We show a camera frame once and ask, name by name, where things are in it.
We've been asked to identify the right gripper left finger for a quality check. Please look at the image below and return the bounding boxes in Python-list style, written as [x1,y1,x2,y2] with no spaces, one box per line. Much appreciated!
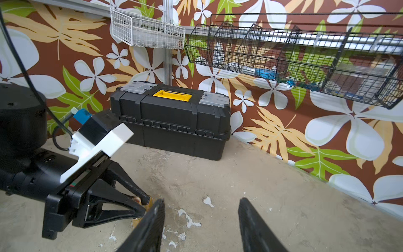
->
[116,199,165,252]

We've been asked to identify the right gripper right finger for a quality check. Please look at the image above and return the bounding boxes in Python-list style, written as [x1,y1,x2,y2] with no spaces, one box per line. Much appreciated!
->
[238,197,288,252]

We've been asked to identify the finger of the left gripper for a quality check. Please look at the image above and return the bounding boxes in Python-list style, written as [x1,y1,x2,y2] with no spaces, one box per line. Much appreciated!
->
[103,161,151,206]
[72,179,146,228]

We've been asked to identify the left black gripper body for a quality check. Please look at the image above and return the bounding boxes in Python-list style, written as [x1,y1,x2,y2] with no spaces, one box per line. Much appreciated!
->
[42,151,112,240]

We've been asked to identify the black plastic toolbox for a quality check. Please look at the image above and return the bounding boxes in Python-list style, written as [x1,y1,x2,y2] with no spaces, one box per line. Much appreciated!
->
[110,81,231,161]

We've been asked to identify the blue object in basket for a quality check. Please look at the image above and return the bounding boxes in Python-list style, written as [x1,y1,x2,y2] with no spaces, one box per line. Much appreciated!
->
[255,68,277,80]

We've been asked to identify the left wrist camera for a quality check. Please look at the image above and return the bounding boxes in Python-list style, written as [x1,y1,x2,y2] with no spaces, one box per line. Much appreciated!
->
[60,108,133,183]

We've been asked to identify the white wire basket left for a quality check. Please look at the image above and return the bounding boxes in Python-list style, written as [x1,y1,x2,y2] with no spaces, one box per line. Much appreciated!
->
[110,8,185,49]

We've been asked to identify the black wire shelf basket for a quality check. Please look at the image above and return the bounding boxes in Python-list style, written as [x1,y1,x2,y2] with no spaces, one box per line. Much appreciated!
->
[184,12,403,109]

